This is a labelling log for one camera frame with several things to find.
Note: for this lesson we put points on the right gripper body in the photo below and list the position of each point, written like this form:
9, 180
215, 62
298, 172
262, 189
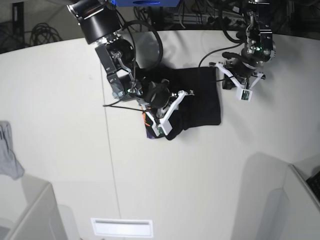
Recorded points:
156, 95

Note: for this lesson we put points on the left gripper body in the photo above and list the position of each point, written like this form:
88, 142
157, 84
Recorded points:
240, 69

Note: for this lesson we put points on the black T-shirt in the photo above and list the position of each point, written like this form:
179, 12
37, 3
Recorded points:
197, 110

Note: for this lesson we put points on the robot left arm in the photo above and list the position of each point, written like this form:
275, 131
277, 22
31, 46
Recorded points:
254, 46

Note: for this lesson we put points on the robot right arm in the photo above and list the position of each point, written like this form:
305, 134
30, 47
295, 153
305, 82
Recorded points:
100, 24

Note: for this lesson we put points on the white power strip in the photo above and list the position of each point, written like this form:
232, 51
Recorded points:
189, 19

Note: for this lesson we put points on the blue box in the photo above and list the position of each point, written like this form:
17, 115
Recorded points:
145, 3

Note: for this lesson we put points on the black keyboard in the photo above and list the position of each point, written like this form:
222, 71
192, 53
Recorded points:
314, 184

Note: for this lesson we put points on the white right partition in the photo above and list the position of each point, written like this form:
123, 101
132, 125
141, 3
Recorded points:
291, 212

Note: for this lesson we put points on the white partition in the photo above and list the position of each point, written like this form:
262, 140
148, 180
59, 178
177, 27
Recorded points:
291, 212
29, 211

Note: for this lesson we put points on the white slotted plate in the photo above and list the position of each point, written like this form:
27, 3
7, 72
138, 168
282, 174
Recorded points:
122, 228

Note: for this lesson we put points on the grey cloth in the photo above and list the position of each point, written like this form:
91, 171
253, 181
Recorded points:
9, 164

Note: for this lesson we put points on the white left partition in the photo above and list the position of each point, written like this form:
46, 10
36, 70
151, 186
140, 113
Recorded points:
29, 211

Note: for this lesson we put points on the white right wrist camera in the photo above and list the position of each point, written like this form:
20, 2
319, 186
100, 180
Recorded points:
161, 119

